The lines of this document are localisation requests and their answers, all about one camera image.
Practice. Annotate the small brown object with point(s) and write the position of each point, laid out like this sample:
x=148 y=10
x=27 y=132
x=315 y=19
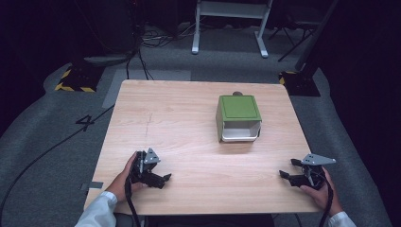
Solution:
x=237 y=93

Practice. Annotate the person's left hand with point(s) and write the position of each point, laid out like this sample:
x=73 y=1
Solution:
x=119 y=186

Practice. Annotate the person's right hand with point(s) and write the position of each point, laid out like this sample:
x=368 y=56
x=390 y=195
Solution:
x=321 y=197

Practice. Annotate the black floor tape mark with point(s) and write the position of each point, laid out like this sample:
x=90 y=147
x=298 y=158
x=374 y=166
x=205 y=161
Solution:
x=85 y=122

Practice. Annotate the grey tape strip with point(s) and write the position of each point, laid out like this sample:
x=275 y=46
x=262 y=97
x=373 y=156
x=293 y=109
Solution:
x=94 y=185

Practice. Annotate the green drawer box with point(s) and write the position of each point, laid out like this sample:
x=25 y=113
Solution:
x=238 y=108

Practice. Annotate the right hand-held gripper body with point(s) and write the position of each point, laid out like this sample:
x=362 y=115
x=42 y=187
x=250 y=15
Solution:
x=310 y=181

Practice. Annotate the white metal stand frame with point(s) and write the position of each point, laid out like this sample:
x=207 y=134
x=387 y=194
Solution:
x=231 y=9

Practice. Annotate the white drawer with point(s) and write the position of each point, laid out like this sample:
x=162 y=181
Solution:
x=240 y=134

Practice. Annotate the black tripod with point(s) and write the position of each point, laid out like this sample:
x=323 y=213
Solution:
x=294 y=34

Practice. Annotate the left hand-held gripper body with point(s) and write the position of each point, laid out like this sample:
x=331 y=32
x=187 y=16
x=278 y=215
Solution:
x=138 y=171

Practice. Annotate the black slanted stand post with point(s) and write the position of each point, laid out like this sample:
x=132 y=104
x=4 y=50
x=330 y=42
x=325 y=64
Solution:
x=315 y=41

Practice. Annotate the black yellow striped stand base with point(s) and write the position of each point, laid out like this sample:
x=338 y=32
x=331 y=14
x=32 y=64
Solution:
x=299 y=83
x=80 y=78

